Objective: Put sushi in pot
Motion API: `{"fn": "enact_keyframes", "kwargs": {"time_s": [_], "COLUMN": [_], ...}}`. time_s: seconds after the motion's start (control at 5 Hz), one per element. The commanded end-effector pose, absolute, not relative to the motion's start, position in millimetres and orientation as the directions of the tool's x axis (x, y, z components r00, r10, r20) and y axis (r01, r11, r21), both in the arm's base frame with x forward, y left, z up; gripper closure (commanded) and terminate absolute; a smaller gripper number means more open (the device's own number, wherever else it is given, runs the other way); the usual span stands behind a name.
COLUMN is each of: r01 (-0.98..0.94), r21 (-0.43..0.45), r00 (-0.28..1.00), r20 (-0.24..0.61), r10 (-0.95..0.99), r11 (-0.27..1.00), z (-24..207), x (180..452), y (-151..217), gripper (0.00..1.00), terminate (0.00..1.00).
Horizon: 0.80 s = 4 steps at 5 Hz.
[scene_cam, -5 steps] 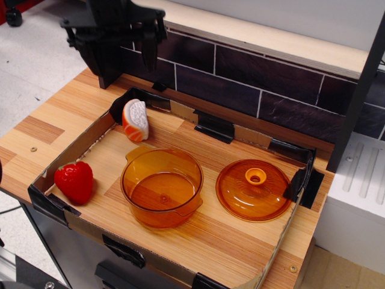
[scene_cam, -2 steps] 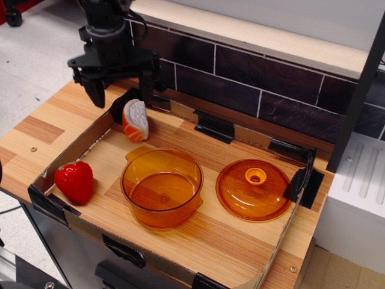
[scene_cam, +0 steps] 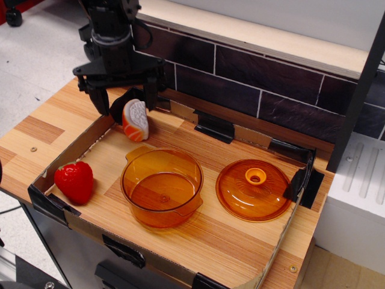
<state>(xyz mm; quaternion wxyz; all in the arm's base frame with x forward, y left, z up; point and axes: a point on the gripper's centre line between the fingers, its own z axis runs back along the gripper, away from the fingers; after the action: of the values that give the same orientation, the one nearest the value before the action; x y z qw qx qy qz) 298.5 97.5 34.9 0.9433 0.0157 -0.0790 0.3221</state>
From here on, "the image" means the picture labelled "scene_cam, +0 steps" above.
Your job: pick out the black right frame post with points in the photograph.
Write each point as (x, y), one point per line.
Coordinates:
(356, 104)

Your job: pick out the orange transparent pot lid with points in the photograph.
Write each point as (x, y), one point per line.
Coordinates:
(254, 190)

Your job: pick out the salmon nigiri sushi toy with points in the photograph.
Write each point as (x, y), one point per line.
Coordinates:
(134, 120)

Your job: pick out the dark tile backsplash panel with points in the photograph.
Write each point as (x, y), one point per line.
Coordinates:
(295, 97)

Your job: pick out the red toy strawberry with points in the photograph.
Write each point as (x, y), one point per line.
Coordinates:
(75, 181)

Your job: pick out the black caster wheel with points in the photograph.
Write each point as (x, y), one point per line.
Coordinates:
(88, 49)

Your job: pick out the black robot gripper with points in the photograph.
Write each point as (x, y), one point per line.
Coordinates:
(118, 66)

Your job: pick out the cardboard fence with black tape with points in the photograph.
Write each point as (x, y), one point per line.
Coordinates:
(207, 213)

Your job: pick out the white ribbed sink unit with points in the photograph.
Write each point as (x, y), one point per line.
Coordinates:
(351, 224)

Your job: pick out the orange transparent pot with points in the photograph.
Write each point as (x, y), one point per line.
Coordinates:
(162, 186)

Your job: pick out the black chair caster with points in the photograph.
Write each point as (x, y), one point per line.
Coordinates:
(13, 16)

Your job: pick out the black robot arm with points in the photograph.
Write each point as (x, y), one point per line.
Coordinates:
(111, 24)

